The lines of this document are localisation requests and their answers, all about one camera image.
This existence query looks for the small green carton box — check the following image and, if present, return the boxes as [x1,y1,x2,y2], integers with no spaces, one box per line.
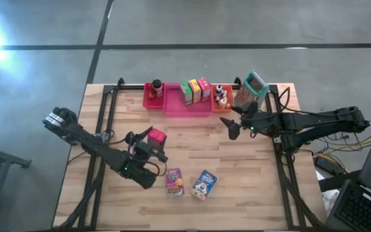
[179,81,194,106]

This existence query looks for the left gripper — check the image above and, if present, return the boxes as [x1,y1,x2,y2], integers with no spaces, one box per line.
[133,126,169,163]

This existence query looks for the pink plastic tray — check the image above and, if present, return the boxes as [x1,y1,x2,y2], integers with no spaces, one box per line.
[163,82,214,117]

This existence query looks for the spice jar purple label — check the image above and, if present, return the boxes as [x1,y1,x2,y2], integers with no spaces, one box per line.
[151,79,164,97]

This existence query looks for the Frosted Flakes cereal box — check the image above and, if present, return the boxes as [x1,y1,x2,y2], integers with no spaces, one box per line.
[190,169,218,202]

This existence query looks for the yellow floor cable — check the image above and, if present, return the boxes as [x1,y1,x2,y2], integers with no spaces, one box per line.
[314,141,371,157]

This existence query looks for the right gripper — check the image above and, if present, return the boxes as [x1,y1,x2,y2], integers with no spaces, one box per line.
[220,102,275,141]

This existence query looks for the small red plastic basket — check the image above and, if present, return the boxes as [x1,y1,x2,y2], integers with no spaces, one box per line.
[142,82,166,111]

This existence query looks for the black power brick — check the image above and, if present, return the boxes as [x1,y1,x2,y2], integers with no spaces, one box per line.
[314,155,346,177]

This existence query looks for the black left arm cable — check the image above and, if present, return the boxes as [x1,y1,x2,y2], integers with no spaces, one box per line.
[100,128,169,177]

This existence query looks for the small orange plastic basket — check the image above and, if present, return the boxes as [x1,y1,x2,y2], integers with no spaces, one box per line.
[210,84,235,113]

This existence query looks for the black keyboard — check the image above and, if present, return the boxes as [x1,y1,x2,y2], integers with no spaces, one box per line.
[336,185,371,232]

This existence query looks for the red patterned tin box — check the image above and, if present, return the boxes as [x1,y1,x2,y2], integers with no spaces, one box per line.
[147,128,167,151]

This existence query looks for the black aluminium rig frame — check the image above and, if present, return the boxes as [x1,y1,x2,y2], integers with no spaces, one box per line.
[52,77,330,231]

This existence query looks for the small yellow carton box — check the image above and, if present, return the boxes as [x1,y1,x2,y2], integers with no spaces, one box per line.
[187,79,202,103]

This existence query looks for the Raisin Bran cereal box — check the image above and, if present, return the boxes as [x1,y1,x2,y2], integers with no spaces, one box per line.
[165,167,186,198]

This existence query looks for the black floor cable bundle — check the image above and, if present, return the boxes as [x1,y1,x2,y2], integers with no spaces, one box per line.
[314,131,371,152]

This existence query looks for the steel box grater teal trim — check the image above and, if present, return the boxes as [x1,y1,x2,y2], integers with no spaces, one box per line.
[233,69,270,112]

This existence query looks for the white crumpled bag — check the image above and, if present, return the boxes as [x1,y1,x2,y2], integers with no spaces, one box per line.
[320,189,341,215]

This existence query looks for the small red cereal box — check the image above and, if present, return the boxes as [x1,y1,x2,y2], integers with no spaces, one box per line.
[197,77,212,101]

